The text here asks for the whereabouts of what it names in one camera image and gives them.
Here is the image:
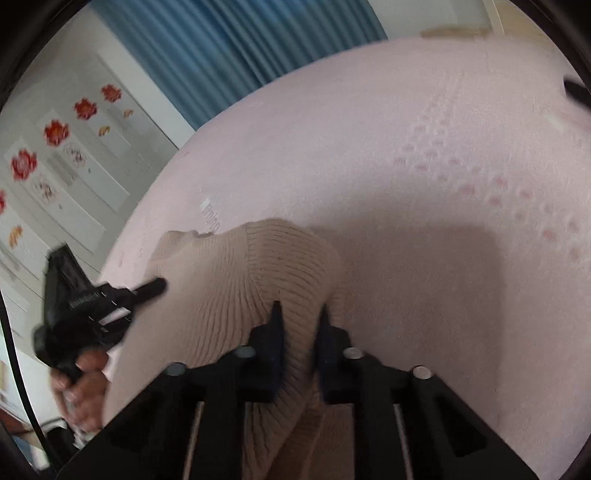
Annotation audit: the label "pink patterned bed mat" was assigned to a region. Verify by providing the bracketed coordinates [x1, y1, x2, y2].
[99, 34, 591, 480]

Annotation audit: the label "beige bedside cabinet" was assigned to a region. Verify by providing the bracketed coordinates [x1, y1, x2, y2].
[422, 25, 491, 38]

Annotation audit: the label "black cable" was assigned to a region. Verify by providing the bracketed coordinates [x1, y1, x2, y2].
[0, 291, 63, 474]

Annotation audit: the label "blue curtain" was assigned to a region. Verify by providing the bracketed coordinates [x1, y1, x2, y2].
[90, 0, 389, 132]

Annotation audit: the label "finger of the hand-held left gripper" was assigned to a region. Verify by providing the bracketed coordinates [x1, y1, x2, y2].
[108, 276, 168, 309]

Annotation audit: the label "person's left hand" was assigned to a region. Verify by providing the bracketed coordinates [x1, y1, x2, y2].
[50, 348, 110, 432]

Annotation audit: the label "black jacket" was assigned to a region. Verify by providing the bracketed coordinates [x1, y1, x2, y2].
[563, 78, 589, 109]

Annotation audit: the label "red flower stickers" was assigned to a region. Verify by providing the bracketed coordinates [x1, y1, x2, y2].
[0, 83, 134, 250]

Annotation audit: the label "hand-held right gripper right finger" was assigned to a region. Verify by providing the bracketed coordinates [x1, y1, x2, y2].
[318, 307, 541, 480]

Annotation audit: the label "white wardrobe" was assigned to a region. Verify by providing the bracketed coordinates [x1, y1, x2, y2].
[0, 4, 197, 416]

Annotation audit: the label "beige knitted sweater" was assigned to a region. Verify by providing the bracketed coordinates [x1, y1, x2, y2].
[150, 219, 349, 480]

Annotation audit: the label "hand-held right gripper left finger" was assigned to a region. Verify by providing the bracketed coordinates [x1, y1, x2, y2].
[55, 300, 284, 480]

